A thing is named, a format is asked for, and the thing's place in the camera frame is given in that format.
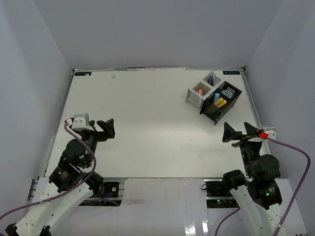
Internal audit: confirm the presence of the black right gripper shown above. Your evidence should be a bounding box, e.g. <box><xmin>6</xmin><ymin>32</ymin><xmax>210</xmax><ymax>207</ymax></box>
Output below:
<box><xmin>222</xmin><ymin>121</ymin><xmax>262</xmax><ymax>177</ymax></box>

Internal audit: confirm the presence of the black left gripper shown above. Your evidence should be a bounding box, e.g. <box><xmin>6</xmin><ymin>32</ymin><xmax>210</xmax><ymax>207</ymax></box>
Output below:
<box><xmin>79</xmin><ymin>118</ymin><xmax>115</xmax><ymax>166</ymax></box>

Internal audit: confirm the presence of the orange highlighter marker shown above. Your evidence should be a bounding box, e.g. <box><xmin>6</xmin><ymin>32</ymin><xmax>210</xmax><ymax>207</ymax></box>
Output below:
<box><xmin>214</xmin><ymin>97</ymin><xmax>224</xmax><ymax>107</ymax></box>

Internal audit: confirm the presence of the round blue-white tape tin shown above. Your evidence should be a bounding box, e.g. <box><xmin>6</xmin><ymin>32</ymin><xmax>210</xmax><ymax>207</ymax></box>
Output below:
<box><xmin>221</xmin><ymin>89</ymin><xmax>234</xmax><ymax>99</ymax></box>

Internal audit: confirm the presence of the blue highlighter marker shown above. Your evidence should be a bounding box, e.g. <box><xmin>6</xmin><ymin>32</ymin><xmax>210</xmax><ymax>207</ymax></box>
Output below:
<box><xmin>213</xmin><ymin>93</ymin><xmax>220</xmax><ymax>103</ymax></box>

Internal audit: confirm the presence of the purple gel pen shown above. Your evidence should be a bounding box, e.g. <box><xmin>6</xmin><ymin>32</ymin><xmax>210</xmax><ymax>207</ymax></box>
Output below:
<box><xmin>207</xmin><ymin>72</ymin><xmax>214</xmax><ymax>85</ymax></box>

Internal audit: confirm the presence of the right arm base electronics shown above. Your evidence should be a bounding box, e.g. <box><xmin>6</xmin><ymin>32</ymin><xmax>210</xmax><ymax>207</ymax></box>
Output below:
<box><xmin>201</xmin><ymin>180</ymin><xmax>239</xmax><ymax>209</ymax></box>

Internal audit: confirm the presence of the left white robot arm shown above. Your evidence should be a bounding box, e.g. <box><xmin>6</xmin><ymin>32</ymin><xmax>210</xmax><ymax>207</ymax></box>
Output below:
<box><xmin>5</xmin><ymin>114</ymin><xmax>118</xmax><ymax>236</ymax></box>

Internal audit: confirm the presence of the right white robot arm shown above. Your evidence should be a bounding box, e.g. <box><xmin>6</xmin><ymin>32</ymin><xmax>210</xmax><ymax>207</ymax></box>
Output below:
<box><xmin>222</xmin><ymin>122</ymin><xmax>283</xmax><ymax>236</ymax></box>

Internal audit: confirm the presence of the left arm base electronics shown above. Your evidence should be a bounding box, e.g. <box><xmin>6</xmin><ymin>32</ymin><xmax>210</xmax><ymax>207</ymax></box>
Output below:
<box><xmin>80</xmin><ymin>182</ymin><xmax>124</xmax><ymax>207</ymax></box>

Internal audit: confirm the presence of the black slotted organizer box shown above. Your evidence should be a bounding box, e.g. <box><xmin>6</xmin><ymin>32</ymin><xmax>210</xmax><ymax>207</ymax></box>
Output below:
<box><xmin>200</xmin><ymin>81</ymin><xmax>242</xmax><ymax>124</ymax></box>

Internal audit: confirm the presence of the white slotted organizer box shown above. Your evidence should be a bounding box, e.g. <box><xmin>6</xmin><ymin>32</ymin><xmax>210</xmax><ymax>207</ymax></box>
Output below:
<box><xmin>186</xmin><ymin>71</ymin><xmax>222</xmax><ymax>109</ymax></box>

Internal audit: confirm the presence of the black XDOF label left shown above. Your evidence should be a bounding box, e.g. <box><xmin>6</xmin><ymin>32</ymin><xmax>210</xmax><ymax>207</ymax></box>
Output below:
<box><xmin>74</xmin><ymin>72</ymin><xmax>92</xmax><ymax>76</ymax></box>

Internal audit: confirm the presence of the black xdof label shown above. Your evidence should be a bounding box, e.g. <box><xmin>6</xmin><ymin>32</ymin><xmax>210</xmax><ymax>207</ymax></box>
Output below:
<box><xmin>74</xmin><ymin>72</ymin><xmax>92</xmax><ymax>76</ymax></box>
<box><xmin>223</xmin><ymin>70</ymin><xmax>240</xmax><ymax>75</ymax></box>

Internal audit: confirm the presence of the black XDOF label right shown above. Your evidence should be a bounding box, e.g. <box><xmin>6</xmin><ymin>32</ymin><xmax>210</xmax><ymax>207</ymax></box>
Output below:
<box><xmin>223</xmin><ymin>70</ymin><xmax>240</xmax><ymax>75</ymax></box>

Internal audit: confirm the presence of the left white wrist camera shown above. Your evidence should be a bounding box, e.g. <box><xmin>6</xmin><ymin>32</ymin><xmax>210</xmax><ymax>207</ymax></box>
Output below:
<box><xmin>65</xmin><ymin>113</ymin><xmax>91</xmax><ymax>131</ymax></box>

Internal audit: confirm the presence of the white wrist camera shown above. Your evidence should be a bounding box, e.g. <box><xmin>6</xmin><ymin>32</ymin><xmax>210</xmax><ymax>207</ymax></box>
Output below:
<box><xmin>251</xmin><ymin>127</ymin><xmax>277</xmax><ymax>142</ymax></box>
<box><xmin>65</xmin><ymin>113</ymin><xmax>91</xmax><ymax>131</ymax></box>

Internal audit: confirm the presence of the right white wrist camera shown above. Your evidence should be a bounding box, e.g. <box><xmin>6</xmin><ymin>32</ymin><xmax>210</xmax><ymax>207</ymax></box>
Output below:
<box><xmin>251</xmin><ymin>127</ymin><xmax>277</xmax><ymax>142</ymax></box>

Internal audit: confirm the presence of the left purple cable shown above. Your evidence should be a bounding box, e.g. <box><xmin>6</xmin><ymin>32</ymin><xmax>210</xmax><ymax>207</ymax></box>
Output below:
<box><xmin>0</xmin><ymin>120</ymin><xmax>97</xmax><ymax>223</ymax></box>

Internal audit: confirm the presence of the purple cable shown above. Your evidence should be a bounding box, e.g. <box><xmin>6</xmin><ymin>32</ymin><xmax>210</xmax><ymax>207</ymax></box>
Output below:
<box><xmin>214</xmin><ymin>136</ymin><xmax>311</xmax><ymax>236</ymax></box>
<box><xmin>0</xmin><ymin>120</ymin><xmax>97</xmax><ymax>223</ymax></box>

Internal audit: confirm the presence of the aluminium table frame rail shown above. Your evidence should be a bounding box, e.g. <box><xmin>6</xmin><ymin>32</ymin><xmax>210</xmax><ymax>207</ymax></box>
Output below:
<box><xmin>241</xmin><ymin>66</ymin><xmax>280</xmax><ymax>179</ymax></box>

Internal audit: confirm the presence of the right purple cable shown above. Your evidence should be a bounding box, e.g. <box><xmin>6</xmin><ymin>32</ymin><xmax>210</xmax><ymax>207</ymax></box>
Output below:
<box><xmin>214</xmin><ymin>136</ymin><xmax>311</xmax><ymax>236</ymax></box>

